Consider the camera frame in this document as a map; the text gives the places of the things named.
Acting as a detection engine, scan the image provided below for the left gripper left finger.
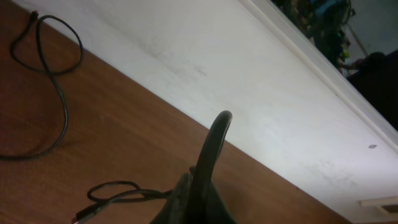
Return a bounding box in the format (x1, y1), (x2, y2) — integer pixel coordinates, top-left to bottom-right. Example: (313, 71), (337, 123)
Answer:
(150, 173), (192, 224)

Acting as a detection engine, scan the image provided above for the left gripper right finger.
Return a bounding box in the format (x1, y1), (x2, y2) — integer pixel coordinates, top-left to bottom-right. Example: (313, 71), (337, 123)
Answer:
(205, 183), (237, 224)

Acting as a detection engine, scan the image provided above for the black USB cable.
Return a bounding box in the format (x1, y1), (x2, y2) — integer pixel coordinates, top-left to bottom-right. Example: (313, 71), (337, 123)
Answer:
(70, 110), (234, 224)

